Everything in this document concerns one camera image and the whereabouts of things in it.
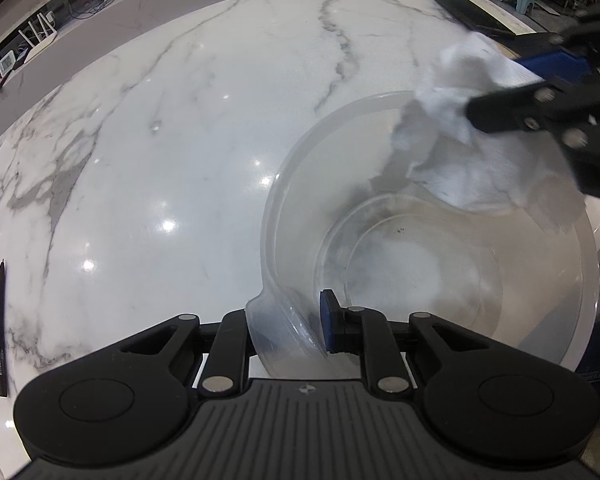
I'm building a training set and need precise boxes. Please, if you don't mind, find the white wifi router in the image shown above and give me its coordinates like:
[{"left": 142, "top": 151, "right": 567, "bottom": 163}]
[{"left": 18, "top": 12, "right": 58, "bottom": 64}]

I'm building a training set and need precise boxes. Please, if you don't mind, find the black remote control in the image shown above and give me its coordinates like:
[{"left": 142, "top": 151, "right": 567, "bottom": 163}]
[{"left": 0, "top": 67, "right": 14, "bottom": 91}]

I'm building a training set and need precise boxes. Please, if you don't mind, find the black phone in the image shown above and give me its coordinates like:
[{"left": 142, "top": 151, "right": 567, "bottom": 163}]
[{"left": 434, "top": 0, "right": 516, "bottom": 39}]

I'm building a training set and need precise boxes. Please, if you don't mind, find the white cloth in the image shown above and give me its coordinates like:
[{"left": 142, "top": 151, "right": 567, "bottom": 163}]
[{"left": 370, "top": 32, "right": 585, "bottom": 231}]

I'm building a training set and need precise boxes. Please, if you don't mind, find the clear plastic bowl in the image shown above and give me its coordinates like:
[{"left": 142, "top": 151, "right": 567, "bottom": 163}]
[{"left": 246, "top": 92, "right": 598, "bottom": 378}]

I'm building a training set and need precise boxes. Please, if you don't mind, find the white digital clock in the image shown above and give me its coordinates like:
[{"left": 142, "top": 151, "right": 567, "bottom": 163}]
[{"left": 0, "top": 50, "right": 16, "bottom": 76}]

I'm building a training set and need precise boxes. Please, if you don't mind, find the black pen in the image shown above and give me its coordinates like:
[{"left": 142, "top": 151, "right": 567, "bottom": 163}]
[{"left": 0, "top": 261, "right": 9, "bottom": 398}]

